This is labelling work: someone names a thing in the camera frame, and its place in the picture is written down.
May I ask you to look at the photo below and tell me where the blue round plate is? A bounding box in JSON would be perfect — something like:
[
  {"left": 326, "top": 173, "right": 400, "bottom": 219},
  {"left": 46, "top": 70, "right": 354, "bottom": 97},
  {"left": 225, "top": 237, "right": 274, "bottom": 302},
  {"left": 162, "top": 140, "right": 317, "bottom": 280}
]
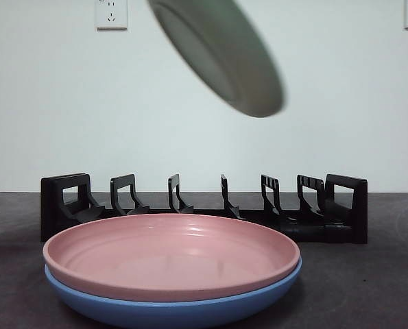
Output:
[{"left": 43, "top": 256, "right": 304, "bottom": 329}]

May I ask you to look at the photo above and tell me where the pink round plate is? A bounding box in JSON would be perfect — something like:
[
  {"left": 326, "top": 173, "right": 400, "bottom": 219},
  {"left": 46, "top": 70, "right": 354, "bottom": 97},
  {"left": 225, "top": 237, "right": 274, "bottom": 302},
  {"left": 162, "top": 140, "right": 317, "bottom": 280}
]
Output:
[{"left": 42, "top": 212, "right": 302, "bottom": 304}]

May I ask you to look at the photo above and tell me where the green round plate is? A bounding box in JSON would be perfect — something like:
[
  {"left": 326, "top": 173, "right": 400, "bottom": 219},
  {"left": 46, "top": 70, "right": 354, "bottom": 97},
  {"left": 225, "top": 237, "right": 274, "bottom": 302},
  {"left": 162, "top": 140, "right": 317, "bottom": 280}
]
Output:
[{"left": 146, "top": 0, "right": 287, "bottom": 119}]

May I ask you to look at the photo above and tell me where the black plastic dish rack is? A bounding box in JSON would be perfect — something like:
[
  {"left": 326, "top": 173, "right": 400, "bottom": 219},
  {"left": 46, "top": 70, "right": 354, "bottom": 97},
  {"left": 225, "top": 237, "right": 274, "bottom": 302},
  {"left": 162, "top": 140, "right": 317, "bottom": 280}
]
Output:
[{"left": 40, "top": 172, "right": 369, "bottom": 245}]

